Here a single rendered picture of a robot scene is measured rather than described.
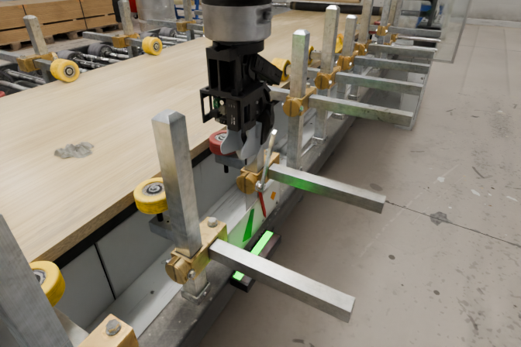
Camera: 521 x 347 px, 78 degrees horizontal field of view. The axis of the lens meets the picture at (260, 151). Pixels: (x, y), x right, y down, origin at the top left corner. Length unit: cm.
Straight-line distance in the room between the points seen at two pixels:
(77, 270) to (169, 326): 21
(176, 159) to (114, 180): 27
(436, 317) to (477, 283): 32
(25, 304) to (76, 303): 39
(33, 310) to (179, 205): 23
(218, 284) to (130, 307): 22
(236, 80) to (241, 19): 8
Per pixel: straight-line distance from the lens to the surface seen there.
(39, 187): 81
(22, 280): 42
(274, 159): 82
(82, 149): 88
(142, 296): 88
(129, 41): 181
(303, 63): 89
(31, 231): 70
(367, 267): 177
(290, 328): 152
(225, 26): 43
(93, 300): 85
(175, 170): 51
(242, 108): 43
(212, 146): 83
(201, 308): 73
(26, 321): 45
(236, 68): 44
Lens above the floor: 131
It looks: 31 degrees down
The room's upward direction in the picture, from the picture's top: straight up
